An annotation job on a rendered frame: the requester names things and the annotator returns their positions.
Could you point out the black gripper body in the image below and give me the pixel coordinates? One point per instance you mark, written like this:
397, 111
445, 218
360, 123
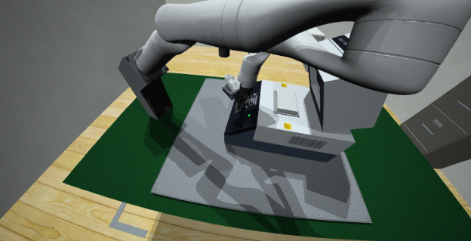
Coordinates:
246, 92

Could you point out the white benchtop thermal cycler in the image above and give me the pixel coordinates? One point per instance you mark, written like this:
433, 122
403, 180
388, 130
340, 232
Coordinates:
315, 132

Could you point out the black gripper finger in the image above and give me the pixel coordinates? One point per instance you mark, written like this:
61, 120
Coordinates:
241, 103
236, 96

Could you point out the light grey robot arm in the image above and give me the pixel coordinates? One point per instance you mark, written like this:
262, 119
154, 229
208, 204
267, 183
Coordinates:
395, 47

